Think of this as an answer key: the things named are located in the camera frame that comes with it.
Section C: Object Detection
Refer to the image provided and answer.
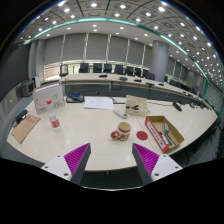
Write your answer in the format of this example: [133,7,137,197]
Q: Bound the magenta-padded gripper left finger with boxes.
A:
[40,142,92,186]

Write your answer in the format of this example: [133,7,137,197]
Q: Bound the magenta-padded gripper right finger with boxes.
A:
[131,142,184,186]

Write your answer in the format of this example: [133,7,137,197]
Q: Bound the clear red-capped water bottle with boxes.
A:
[49,111,62,132]

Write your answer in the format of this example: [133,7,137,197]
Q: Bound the black marker pen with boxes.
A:
[165,132,177,145]
[159,131,173,148]

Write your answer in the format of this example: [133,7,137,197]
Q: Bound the brown cardboard box red side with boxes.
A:
[144,115,185,154]

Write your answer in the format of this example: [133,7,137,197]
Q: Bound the flat round red coaster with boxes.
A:
[135,130,149,141]

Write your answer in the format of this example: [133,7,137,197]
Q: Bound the brown kraft paper folder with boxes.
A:
[11,114,42,145]

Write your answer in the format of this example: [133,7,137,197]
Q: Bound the black desk microphone unit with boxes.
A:
[171,101,183,112]

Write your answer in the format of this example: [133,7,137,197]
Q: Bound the black power adapter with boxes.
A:
[13,109,29,124]

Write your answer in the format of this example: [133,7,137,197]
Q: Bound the white copy paper carton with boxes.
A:
[32,83,66,115]

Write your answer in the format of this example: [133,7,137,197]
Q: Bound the white remote control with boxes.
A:
[112,107,129,120]

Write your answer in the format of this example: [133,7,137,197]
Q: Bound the small beige open box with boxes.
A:
[124,94,149,117]

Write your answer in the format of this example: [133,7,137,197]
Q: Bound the white printed paper sheets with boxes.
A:
[83,95,115,111]

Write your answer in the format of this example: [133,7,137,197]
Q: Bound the small dark monitor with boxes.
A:
[20,80,35,98]

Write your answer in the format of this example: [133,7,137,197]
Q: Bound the long curved conference desk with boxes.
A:
[59,72,214,108]

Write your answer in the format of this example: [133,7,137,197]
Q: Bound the black office chairs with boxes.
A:
[78,62,193,93]

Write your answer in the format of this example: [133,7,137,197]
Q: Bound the round ceiling lights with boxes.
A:
[19,0,224,78]

